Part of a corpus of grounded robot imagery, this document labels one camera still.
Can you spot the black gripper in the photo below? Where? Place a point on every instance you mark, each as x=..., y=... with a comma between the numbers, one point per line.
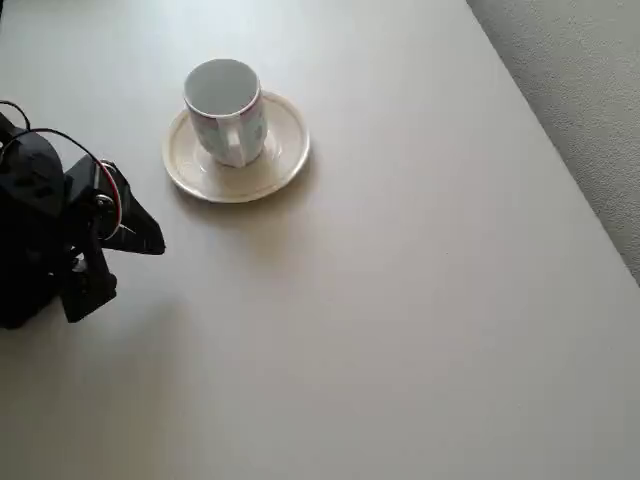
x=136, y=231

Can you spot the cream ceramic saucer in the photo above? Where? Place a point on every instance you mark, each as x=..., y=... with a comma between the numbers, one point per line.
x=285, y=150

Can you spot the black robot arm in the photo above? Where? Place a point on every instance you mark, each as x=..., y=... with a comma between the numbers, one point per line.
x=27, y=225

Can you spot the white ceramic mug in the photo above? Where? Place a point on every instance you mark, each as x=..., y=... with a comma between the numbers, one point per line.
x=225, y=100

